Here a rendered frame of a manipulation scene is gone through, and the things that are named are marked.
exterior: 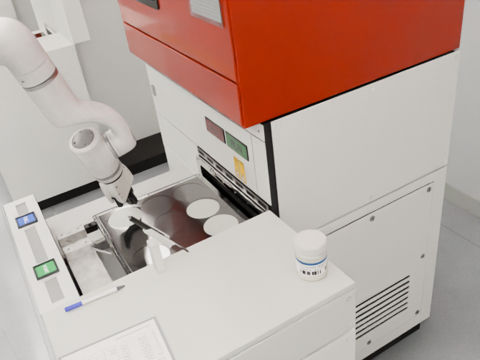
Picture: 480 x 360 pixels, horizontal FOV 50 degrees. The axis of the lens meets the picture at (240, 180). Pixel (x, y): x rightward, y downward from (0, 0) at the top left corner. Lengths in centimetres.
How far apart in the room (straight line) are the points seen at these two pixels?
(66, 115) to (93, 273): 43
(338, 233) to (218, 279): 53
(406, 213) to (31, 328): 181
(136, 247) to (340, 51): 75
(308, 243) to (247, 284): 17
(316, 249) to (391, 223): 70
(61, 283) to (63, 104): 43
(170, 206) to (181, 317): 52
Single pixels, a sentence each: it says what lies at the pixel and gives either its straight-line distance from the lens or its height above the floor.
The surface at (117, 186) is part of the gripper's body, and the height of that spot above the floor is 103.
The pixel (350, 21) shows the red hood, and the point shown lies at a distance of 135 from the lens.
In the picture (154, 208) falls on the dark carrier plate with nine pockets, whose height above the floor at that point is 90.
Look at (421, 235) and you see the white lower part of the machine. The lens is 195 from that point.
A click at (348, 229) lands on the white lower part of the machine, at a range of 164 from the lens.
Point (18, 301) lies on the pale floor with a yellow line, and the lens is 291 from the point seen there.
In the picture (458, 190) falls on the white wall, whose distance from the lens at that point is 304.
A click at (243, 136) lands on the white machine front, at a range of 138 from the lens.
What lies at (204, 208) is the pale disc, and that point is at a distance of 155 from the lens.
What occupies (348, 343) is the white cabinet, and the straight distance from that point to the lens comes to 131.
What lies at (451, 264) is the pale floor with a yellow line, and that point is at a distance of 270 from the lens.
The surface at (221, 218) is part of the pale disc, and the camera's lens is 150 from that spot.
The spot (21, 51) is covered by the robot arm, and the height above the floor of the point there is 148.
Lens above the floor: 179
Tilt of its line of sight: 33 degrees down
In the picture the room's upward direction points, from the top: 8 degrees counter-clockwise
